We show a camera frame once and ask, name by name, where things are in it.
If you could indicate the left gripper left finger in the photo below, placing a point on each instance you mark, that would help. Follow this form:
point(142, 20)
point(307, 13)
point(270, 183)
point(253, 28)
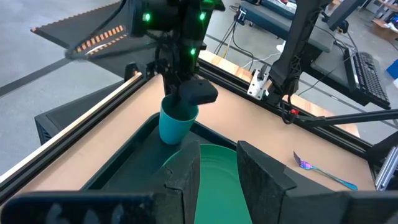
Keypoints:
point(180, 193)

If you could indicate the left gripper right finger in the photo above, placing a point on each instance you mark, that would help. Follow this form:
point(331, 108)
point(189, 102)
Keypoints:
point(264, 186)

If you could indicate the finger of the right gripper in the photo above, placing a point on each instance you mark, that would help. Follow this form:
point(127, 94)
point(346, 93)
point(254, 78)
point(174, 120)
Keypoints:
point(177, 98)
point(168, 91)

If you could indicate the green plastic cup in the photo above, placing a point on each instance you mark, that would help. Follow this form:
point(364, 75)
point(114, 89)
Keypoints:
point(174, 130)

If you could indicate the green plastic plate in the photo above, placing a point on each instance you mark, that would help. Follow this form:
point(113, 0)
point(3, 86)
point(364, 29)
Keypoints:
point(217, 186)

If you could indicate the iridescent metal fork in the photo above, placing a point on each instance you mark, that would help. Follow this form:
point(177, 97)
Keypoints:
point(302, 162)

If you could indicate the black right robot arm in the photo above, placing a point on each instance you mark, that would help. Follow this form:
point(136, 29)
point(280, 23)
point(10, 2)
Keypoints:
point(292, 46)

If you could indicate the dark green serving tray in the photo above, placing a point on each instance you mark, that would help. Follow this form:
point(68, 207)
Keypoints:
point(140, 161)

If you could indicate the black hazard-striped floor mat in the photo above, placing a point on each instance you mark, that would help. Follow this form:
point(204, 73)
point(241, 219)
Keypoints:
point(77, 28)
point(118, 62)

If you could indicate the black keyboard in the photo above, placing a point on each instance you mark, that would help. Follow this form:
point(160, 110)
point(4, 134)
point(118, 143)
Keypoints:
point(370, 77)

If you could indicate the black monitor stand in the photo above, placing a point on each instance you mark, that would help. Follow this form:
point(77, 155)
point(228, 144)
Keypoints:
point(342, 12)

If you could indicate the blue box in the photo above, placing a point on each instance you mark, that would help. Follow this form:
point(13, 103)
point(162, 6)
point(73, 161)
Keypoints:
point(393, 69)

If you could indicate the brown cardboard box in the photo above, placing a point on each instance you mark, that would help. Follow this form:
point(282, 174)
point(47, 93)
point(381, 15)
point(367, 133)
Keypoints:
point(384, 29)

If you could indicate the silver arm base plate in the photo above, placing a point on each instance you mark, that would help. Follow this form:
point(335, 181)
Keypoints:
point(257, 85)

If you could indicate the black diagonal frame strut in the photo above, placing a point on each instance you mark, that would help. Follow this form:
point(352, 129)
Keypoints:
point(357, 117)

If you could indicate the silver aluminium extrusion post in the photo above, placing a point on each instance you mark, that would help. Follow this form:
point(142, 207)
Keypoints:
point(387, 168)

